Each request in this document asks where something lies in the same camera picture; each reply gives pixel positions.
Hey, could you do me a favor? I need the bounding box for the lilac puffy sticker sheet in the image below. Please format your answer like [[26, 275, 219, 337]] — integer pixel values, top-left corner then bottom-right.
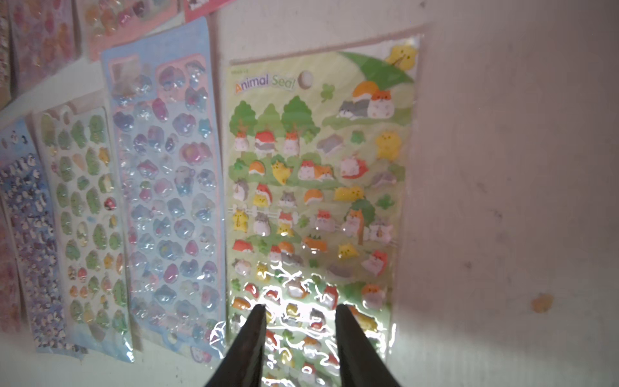
[[0, 209, 21, 334]]

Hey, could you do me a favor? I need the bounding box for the pink puffy sticker sheet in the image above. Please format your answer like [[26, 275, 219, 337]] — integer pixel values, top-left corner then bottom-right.
[[6, 0, 78, 97]]

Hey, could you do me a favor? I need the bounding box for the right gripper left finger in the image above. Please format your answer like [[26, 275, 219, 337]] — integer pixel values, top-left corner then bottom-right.
[[205, 304, 267, 387]]

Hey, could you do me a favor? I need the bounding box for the green animal sticker sheet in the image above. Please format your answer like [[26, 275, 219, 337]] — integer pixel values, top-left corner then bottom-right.
[[225, 33, 422, 386]]

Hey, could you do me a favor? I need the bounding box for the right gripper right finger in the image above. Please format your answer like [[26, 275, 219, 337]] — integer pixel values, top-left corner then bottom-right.
[[335, 304, 400, 387]]

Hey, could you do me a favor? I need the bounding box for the blue pastel cloud sticker sheet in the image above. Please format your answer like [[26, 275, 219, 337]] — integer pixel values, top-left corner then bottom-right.
[[101, 19, 226, 366]]

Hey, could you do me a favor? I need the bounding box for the pink bonbon sticker sheet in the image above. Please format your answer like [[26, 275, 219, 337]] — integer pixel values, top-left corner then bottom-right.
[[75, 0, 180, 61]]

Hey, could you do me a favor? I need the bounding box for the green dinosaur sticker sheet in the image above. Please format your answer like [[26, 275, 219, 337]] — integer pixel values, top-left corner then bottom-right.
[[34, 92, 135, 363]]

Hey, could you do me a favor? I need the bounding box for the blue penguin sticker sheet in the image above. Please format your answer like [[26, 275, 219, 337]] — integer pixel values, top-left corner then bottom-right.
[[1, 118, 86, 359]]

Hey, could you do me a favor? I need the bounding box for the blue red animal sticker sheet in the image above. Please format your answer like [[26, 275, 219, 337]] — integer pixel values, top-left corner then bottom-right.
[[182, 0, 235, 23]]

